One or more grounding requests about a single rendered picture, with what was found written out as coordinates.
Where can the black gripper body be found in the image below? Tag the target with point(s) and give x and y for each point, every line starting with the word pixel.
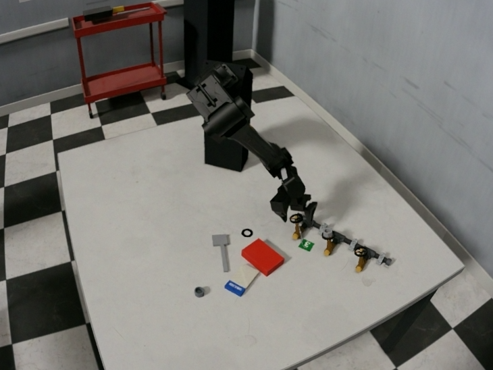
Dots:
pixel 302 205

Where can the dark grey short cylinder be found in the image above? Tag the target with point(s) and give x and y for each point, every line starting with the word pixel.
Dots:
pixel 199 292

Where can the red block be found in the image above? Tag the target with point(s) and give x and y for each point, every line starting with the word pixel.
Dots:
pixel 262 256

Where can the green tag with silver chain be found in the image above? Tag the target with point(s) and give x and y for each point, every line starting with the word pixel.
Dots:
pixel 305 244

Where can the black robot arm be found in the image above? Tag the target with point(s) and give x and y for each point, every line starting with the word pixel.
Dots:
pixel 227 118

